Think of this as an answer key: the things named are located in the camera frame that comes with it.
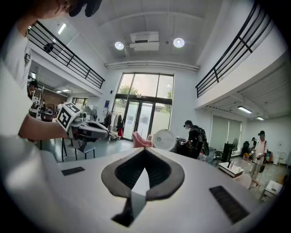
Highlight white ceiling air conditioner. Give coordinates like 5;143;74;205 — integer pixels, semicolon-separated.
129;31;160;52

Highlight black chair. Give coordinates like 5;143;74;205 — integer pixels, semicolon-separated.
211;150;225;165

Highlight person's white t-shirt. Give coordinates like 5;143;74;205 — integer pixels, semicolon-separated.
0;21;33;139

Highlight person's face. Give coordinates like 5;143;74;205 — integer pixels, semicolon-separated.
17;0;77;39

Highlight black cabinet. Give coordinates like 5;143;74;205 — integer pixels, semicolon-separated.
175;136;191;158

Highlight black balcony railing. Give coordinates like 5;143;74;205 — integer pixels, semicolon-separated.
27;20;105;90
195;0;273;99

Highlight person's left forearm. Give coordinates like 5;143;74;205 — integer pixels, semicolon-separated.
17;113;69;142

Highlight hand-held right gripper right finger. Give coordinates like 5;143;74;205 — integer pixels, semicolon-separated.
135;147;273;233

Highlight wooden side table white top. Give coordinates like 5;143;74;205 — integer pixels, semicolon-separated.
218;161;244;178

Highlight white ceiling pipes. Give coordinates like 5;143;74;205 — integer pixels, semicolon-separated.
104;61;201;70

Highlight clothes rack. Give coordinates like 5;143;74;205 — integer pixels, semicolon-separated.
104;111;126;140

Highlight large glass window wall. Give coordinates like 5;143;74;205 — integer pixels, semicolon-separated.
112;72;175;142

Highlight black standing fan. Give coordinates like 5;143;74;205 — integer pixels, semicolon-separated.
231;137;239;156
89;108;99;123

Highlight dark blue rice cooker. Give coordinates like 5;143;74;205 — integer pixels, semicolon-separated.
152;128;176;152

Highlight reddish pink armchair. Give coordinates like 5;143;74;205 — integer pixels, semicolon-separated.
132;131;153;149

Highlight black head-worn camera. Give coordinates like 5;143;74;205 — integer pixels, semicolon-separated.
69;0;103;18

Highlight beige chair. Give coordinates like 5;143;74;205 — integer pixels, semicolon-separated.
233;173;261;190

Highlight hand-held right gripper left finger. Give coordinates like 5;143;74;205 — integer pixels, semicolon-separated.
43;147;146;232

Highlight tall black stand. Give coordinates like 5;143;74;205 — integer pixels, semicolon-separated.
223;142;233;162

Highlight white roller blinds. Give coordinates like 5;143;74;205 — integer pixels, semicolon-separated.
211;115;242;151

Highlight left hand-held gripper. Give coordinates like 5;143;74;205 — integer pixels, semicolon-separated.
56;102;110;141

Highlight small white table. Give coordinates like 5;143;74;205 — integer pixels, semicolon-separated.
259;179;284;202

